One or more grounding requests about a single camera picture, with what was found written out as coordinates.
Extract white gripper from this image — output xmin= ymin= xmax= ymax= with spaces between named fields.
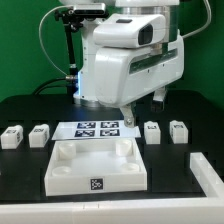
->
xmin=95 ymin=36 xmax=184 ymax=128

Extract white square tabletop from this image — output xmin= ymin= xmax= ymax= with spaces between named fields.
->
xmin=44 ymin=138 xmax=147 ymax=196

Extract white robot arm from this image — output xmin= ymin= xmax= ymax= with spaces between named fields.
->
xmin=59 ymin=0 xmax=184 ymax=127

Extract white sheet with markers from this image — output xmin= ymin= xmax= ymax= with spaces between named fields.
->
xmin=52 ymin=120 xmax=141 ymax=140

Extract black camera stand pole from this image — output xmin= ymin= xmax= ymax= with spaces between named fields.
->
xmin=63 ymin=19 xmax=78 ymax=95

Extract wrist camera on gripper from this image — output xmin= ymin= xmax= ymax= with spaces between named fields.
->
xmin=93 ymin=14 xmax=166 ymax=48

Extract black cables on table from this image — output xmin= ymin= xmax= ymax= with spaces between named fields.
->
xmin=32 ymin=77 xmax=73 ymax=96

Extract white obstacle wall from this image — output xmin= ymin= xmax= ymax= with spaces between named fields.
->
xmin=0 ymin=153 xmax=224 ymax=224

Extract black camera on stand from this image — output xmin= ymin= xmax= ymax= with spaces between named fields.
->
xmin=54 ymin=3 xmax=108 ymax=20

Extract white camera cable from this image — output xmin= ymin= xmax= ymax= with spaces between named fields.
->
xmin=38 ymin=4 xmax=73 ymax=78

